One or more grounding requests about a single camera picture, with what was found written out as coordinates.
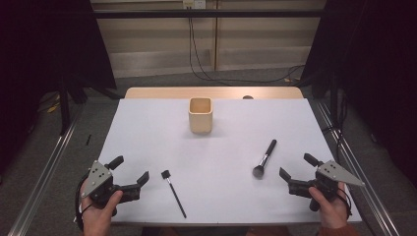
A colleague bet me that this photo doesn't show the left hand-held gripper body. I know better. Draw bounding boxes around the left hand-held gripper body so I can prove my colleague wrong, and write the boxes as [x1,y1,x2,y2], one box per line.
[81,159,126,208]

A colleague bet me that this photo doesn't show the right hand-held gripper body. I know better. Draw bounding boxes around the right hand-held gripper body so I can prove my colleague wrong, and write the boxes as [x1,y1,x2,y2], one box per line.
[309,159,366,212]

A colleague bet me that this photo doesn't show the thin black angled brush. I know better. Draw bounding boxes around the thin black angled brush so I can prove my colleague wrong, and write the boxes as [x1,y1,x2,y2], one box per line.
[160,169,188,219]

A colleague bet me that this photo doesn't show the black round makeup brush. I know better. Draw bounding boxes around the black round makeup brush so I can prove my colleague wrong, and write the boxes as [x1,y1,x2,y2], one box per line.
[252,139,278,180]

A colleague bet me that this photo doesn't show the beige square cup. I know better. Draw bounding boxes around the beige square cup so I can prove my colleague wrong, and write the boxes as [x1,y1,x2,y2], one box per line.
[188,96,213,135]

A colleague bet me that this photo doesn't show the person's right hand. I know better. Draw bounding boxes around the person's right hand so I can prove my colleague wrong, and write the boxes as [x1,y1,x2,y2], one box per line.
[308,182,350,230]

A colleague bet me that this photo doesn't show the person's left hand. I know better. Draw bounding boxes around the person's left hand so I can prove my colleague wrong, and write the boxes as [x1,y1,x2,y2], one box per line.
[80,180,124,236]

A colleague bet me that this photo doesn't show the black metal stand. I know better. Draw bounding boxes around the black metal stand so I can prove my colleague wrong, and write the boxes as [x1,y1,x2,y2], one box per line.
[58,73,122,136]

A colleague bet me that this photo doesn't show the white table mat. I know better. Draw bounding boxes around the white table mat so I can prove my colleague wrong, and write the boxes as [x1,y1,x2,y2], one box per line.
[97,97,363,226]

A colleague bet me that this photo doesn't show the black curtain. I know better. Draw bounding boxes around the black curtain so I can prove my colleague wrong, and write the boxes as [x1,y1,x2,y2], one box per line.
[299,0,417,190]
[0,0,117,175]

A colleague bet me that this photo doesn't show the metal floor rail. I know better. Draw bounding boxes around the metal floor rail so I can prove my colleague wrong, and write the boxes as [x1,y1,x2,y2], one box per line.
[8,97,87,236]
[311,97,401,236]

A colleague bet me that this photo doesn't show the right hand-held gripper cable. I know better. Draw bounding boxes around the right hand-held gripper cable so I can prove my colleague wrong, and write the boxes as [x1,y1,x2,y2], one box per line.
[335,188,353,220]

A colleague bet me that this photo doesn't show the hand-held gripper cable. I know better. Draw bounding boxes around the hand-held gripper cable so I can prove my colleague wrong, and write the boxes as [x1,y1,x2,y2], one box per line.
[74,176,92,232]
[335,188,353,220]

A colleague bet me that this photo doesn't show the left hand-held gripper cable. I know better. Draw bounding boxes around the left hand-held gripper cable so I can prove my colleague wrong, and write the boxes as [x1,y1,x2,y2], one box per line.
[74,176,92,232]

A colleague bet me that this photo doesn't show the black floor cable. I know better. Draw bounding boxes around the black floor cable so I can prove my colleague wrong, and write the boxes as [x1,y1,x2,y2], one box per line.
[188,16,306,85]

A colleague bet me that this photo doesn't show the black horizontal frame bar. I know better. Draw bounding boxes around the black horizontal frame bar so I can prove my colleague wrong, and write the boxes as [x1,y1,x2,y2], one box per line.
[92,9,326,19]

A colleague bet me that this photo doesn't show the white wall socket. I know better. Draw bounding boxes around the white wall socket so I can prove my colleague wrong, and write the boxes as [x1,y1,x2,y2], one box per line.
[182,0,207,10]

